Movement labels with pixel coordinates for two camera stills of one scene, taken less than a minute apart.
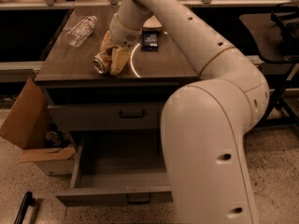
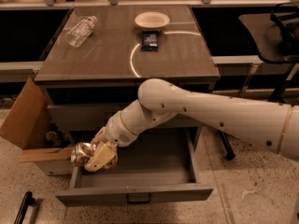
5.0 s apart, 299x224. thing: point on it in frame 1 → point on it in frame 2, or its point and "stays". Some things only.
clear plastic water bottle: x=81 y=31 stays
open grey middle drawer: x=119 y=167 stays
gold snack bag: x=102 y=63 → x=81 y=152
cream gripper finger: x=107 y=43 → x=100 y=137
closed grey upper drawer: x=107 y=117 stays
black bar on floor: x=28 y=201 stays
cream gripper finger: x=119 y=58 → x=104 y=158
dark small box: x=149 y=40 stays
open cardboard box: x=33 y=127 stays
